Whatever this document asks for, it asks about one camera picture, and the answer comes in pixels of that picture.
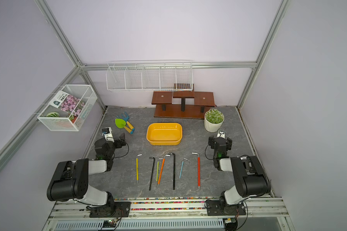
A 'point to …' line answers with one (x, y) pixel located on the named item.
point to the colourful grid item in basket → (182, 86)
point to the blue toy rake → (127, 118)
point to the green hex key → (157, 173)
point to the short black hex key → (152, 171)
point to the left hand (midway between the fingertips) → (118, 134)
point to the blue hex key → (182, 167)
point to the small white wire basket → (67, 121)
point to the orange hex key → (161, 169)
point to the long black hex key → (173, 170)
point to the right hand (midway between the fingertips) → (220, 135)
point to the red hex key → (199, 169)
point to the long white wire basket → (150, 75)
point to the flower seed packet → (69, 104)
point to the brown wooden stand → (163, 107)
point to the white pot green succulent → (213, 120)
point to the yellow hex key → (137, 167)
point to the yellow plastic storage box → (167, 134)
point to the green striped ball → (53, 114)
